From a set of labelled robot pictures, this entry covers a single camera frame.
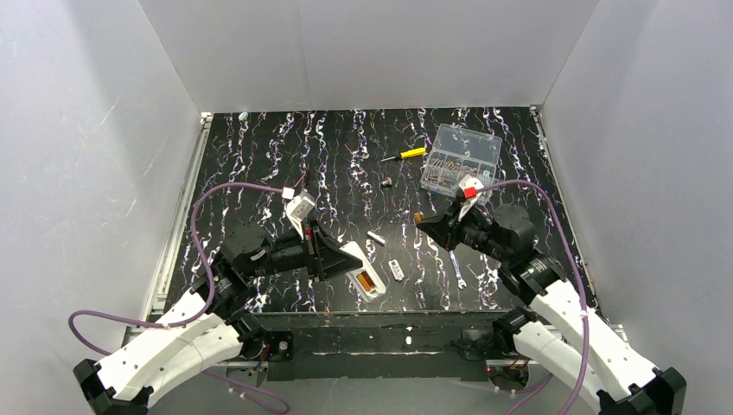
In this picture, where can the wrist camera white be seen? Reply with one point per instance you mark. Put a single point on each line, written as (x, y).
(469, 189)
(297, 207)

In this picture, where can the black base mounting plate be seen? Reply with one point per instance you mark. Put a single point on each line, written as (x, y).
(389, 345)

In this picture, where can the white remote control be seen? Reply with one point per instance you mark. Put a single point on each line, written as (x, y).
(354, 249)

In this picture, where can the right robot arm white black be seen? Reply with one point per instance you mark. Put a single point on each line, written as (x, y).
(554, 326)

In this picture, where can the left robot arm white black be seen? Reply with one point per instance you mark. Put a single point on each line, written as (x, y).
(211, 322)

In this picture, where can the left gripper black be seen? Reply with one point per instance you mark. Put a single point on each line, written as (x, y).
(312, 250)

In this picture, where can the remote battery cover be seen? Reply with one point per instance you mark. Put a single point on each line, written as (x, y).
(396, 270)

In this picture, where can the silver open-end wrench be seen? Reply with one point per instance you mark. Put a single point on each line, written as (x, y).
(461, 283)

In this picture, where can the aluminium frame rail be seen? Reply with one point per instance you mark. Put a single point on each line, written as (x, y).
(162, 161)

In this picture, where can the yellow handled screwdriver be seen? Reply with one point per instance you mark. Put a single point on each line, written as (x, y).
(406, 154)

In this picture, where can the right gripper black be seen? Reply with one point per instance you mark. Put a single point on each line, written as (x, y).
(452, 225)

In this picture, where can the clear plastic screw box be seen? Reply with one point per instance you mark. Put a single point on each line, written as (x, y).
(456, 152)

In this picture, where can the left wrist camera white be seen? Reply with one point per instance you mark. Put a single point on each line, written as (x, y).
(297, 207)

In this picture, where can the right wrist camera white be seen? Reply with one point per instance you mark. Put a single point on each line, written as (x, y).
(469, 189)

